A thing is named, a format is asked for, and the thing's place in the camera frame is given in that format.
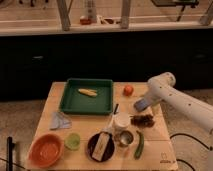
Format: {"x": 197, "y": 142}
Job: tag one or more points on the green plastic tray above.
{"x": 74, "y": 102}

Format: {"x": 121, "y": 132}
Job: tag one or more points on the small green cup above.
{"x": 72, "y": 141}

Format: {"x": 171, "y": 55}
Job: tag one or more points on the orange plastic bowl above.
{"x": 46, "y": 150}

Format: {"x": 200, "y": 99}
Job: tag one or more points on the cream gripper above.
{"x": 150, "y": 99}

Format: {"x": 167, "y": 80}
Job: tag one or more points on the white round container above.
{"x": 121, "y": 121}

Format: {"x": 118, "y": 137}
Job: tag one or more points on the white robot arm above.
{"x": 161, "y": 87}

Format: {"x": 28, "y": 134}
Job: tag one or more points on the black marker pen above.
{"x": 115, "y": 109}

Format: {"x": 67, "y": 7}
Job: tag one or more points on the blue folded cloth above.
{"x": 59, "y": 122}

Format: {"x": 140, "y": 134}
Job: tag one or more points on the silver metal cup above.
{"x": 124, "y": 138}

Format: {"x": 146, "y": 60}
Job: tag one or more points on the green cucumber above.
{"x": 140, "y": 146}

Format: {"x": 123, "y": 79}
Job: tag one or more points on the orange tomato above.
{"x": 128, "y": 90}

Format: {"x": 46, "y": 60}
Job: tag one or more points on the black stand at left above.
{"x": 10, "y": 147}

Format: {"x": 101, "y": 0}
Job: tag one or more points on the wooden block on plate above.
{"x": 101, "y": 146}

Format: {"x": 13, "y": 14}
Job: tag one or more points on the black round plate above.
{"x": 109, "y": 149}

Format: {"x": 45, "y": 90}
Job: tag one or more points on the red object on shelf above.
{"x": 85, "y": 21}

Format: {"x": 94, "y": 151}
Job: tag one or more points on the blue sponge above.
{"x": 141, "y": 105}

